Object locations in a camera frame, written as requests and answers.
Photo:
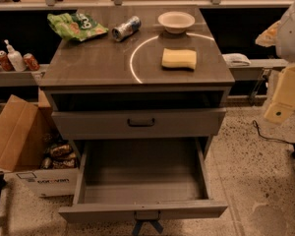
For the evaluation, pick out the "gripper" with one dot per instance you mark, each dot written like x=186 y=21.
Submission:
x=292 y=33

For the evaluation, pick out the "yellow sponge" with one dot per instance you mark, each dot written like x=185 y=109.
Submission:
x=182 y=58

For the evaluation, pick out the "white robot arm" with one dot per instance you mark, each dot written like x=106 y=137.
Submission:
x=281 y=35

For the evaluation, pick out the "grey drawer cabinet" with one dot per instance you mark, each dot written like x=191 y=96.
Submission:
x=103 y=74

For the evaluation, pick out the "open grey drawer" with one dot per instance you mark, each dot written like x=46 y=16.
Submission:
x=142 y=179

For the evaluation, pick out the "folded white cloth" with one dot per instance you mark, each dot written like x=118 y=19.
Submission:
x=236 y=59

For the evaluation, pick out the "white paper bowl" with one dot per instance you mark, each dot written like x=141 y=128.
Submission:
x=176 y=22

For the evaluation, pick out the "silver blue soda can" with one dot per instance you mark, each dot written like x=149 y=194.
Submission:
x=127 y=28

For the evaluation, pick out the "green chip bag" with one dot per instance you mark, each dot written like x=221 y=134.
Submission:
x=76 y=26

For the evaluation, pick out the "red soda can right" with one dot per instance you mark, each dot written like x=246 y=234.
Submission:
x=31 y=62

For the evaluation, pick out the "red soda can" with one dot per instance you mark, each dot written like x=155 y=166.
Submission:
x=5 y=62
x=31 y=62

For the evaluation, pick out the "cardboard box with snacks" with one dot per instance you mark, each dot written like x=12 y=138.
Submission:
x=23 y=134

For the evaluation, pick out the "white pump bottle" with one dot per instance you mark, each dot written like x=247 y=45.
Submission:
x=15 y=57

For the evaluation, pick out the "red soda can left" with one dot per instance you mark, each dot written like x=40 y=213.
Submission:
x=5 y=62

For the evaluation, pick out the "closed drawer with black handle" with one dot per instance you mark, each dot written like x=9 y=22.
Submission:
x=136 y=124

